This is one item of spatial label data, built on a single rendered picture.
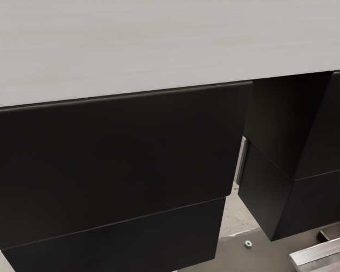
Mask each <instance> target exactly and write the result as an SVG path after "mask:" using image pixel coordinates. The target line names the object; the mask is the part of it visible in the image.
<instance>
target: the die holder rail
mask: <svg viewBox="0 0 340 272"><path fill-rule="evenodd" d="M288 259H289V261H290V262H291V263H292V265H291V266H290V268H289V270H288V272H340V238H337V239H334V240H331V241H328V242H325V243H321V244H318V245H315V246H312V247H309V248H306V249H302V250H299V251H296V252H294V253H291V254H289V256H288Z"/></svg>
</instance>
